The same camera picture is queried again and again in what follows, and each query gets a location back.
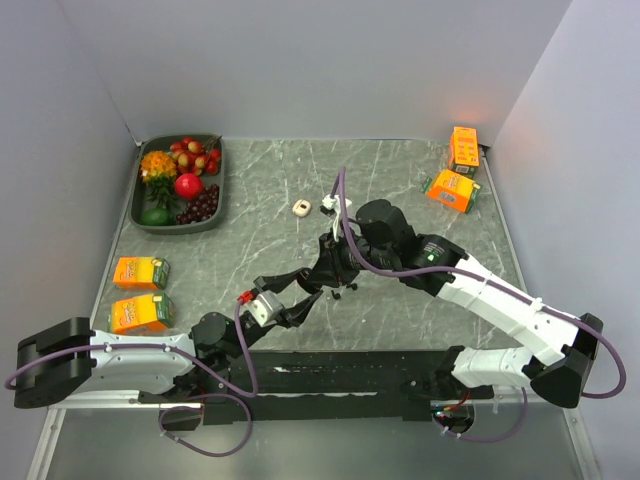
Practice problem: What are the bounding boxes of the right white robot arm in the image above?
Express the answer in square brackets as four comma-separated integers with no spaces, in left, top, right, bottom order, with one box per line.
[308,194,603,408]

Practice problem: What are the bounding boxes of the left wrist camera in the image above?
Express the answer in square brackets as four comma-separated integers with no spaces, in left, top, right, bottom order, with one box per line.
[234,289,284,327]

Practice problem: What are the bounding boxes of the orange juice box left upper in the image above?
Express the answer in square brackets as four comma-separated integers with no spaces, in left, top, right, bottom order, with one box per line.
[112,256,171,290]

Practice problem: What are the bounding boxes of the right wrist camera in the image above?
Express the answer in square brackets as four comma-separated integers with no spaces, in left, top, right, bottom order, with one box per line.
[320,194,352,242]

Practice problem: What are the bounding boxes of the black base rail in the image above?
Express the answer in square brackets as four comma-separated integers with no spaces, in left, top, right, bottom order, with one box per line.
[137,347,496,426]

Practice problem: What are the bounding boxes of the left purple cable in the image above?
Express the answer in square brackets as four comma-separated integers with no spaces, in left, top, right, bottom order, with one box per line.
[3,297,261,457]

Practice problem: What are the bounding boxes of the black earbud charging case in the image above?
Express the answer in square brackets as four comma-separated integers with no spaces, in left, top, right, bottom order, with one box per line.
[296,268,315,294]

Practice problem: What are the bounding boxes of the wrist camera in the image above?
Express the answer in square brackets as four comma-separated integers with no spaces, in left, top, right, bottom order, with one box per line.
[234,289,284,327]
[320,194,352,242]

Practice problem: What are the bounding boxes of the dark grape bunch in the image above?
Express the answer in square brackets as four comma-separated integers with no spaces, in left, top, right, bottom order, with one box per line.
[176,185,220,225]

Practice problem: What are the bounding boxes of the orange juice box tilted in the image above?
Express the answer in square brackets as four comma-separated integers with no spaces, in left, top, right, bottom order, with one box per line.
[425,169,482,213]

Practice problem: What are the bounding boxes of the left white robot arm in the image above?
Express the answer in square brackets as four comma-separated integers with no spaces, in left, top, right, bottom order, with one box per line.
[4,268,322,409]

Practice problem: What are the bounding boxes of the orange juice box left lower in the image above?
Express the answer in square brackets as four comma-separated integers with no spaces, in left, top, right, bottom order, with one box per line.
[109,292,175,335]

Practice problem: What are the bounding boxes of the orange juice box far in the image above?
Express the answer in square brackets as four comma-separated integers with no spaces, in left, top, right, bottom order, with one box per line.
[448,126,480,178]

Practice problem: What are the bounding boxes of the beige earbud charging case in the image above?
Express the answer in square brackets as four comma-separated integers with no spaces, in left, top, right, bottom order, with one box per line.
[292,199,312,218]

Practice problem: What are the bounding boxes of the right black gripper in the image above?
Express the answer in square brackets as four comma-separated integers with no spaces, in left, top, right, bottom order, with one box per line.
[307,224,396,288]

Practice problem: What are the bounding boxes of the orange pineapple toy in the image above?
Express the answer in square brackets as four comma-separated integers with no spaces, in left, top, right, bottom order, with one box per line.
[139,150,177,209]

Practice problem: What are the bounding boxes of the red apple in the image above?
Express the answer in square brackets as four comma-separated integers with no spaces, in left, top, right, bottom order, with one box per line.
[174,173,205,201]

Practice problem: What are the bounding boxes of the green avocado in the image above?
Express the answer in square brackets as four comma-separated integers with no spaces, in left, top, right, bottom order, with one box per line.
[139,207,174,227]

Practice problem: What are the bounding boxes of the red lychee bunch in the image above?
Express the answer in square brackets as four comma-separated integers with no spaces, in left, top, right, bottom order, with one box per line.
[169,135,222,176]

